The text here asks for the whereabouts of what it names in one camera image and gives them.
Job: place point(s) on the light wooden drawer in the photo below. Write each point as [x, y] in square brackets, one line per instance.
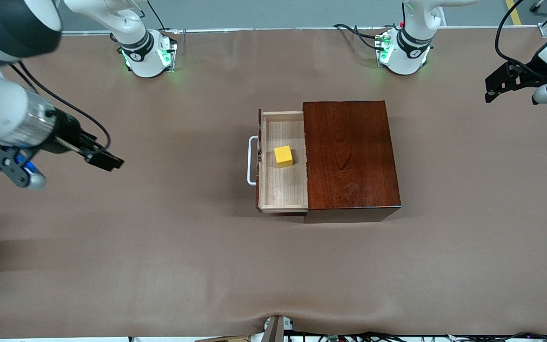
[278, 190]

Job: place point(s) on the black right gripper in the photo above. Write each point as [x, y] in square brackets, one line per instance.
[66, 134]

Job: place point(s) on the brown table cover sheet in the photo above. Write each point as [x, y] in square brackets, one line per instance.
[183, 247]

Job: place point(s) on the black stand foot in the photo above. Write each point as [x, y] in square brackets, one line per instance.
[537, 5]

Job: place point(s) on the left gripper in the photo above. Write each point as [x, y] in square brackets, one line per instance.
[529, 77]

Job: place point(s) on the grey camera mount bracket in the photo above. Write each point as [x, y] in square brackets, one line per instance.
[276, 330]

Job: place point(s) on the yellow wooden block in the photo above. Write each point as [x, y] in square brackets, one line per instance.
[283, 157]

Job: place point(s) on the dark wooden drawer cabinet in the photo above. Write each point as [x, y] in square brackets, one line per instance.
[349, 156]

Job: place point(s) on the brown cardboard piece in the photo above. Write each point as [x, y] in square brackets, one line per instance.
[226, 339]

